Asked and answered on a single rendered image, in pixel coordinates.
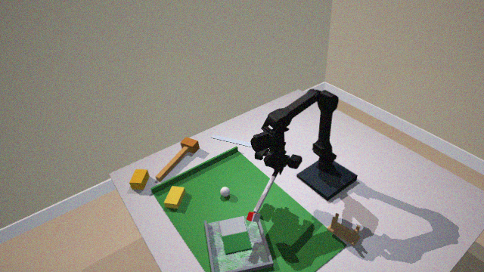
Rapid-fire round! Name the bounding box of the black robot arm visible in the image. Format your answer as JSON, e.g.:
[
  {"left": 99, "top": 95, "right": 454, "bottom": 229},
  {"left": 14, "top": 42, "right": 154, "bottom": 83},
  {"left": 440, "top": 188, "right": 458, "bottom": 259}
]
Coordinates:
[{"left": 250, "top": 89, "right": 339, "bottom": 172}]

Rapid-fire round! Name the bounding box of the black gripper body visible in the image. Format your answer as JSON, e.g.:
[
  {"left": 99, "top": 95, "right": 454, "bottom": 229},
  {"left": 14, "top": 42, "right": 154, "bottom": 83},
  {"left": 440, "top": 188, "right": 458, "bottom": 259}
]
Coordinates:
[{"left": 255, "top": 142, "right": 303, "bottom": 169}]

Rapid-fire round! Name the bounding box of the white golf ball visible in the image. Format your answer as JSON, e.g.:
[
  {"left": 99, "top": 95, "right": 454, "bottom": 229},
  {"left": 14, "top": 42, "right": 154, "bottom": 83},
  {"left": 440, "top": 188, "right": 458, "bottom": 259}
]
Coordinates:
[{"left": 220, "top": 187, "right": 230, "bottom": 197}]

